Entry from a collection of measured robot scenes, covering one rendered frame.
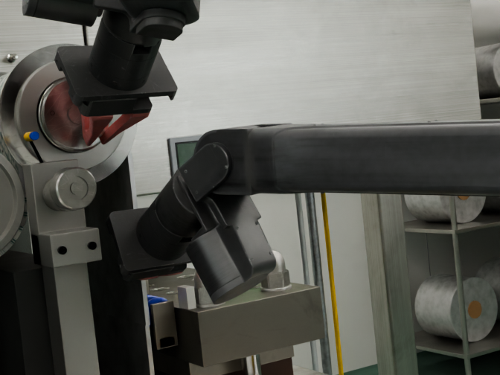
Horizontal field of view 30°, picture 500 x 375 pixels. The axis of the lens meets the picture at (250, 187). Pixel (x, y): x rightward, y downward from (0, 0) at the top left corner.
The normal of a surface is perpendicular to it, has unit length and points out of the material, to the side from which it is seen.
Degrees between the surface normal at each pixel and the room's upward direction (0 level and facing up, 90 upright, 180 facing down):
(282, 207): 90
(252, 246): 66
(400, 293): 90
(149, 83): 51
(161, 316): 90
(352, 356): 90
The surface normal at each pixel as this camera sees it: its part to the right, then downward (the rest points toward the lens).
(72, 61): 0.35, -0.63
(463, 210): 0.51, -0.01
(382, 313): -0.85, 0.11
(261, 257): 0.66, -0.44
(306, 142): -0.53, 0.07
